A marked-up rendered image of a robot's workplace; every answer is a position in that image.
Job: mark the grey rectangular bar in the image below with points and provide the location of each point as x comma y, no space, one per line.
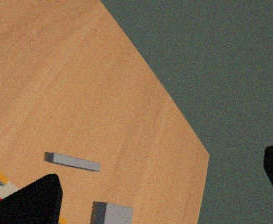
66,161

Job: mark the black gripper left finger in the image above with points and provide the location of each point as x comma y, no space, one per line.
36,203

